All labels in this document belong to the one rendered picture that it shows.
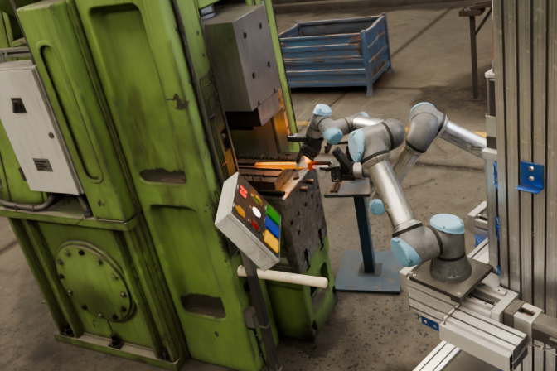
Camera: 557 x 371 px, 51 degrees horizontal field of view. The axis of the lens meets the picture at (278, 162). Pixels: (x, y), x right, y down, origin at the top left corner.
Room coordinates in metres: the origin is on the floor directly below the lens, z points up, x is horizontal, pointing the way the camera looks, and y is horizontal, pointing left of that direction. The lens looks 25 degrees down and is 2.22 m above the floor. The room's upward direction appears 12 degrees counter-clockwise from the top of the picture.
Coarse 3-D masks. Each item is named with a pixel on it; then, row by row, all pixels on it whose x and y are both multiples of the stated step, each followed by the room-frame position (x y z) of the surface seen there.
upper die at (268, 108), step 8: (272, 96) 2.58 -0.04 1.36; (264, 104) 2.51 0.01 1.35; (272, 104) 2.57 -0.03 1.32; (232, 112) 2.53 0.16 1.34; (240, 112) 2.50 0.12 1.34; (248, 112) 2.48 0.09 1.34; (256, 112) 2.46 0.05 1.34; (264, 112) 2.50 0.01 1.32; (272, 112) 2.56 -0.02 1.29; (232, 120) 2.53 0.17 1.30; (240, 120) 2.51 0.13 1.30; (248, 120) 2.49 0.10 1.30; (256, 120) 2.47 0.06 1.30; (264, 120) 2.49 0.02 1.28
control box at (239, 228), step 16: (240, 176) 2.17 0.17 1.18; (224, 192) 2.08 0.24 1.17; (256, 192) 2.16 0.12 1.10; (224, 208) 1.93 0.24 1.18; (256, 208) 2.04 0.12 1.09; (224, 224) 1.85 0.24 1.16; (240, 224) 1.84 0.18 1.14; (240, 240) 1.85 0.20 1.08; (256, 240) 1.84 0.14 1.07; (256, 256) 1.84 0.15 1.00; (272, 256) 1.84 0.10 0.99
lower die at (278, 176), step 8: (240, 160) 2.76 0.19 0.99; (248, 160) 2.74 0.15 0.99; (256, 160) 2.72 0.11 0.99; (264, 160) 2.70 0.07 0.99; (272, 160) 2.68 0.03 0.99; (240, 168) 2.66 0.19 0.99; (248, 168) 2.64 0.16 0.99; (256, 168) 2.61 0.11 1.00; (264, 168) 2.59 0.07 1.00; (272, 168) 2.57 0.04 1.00; (280, 168) 2.55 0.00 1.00; (272, 176) 2.51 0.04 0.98; (280, 176) 2.52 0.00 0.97; (288, 176) 2.58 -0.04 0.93; (256, 184) 2.51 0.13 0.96; (264, 184) 2.48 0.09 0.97; (272, 184) 2.46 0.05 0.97; (280, 184) 2.50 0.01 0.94
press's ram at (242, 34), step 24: (216, 24) 2.45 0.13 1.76; (240, 24) 2.46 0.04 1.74; (264, 24) 2.64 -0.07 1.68; (216, 48) 2.47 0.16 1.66; (240, 48) 2.43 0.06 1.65; (264, 48) 2.60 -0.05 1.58; (216, 72) 2.48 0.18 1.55; (240, 72) 2.42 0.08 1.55; (264, 72) 2.56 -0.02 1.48; (240, 96) 2.43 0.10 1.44; (264, 96) 2.52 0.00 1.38
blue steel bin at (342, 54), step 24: (312, 24) 7.10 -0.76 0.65; (336, 24) 6.95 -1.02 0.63; (360, 24) 6.79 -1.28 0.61; (384, 24) 6.61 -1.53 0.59; (288, 48) 6.50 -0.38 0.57; (312, 48) 6.34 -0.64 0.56; (336, 48) 6.20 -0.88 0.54; (360, 48) 6.05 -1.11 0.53; (384, 48) 6.50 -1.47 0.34; (288, 72) 6.53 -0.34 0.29; (312, 72) 6.37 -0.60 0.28; (336, 72) 6.22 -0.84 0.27; (360, 72) 6.06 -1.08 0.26
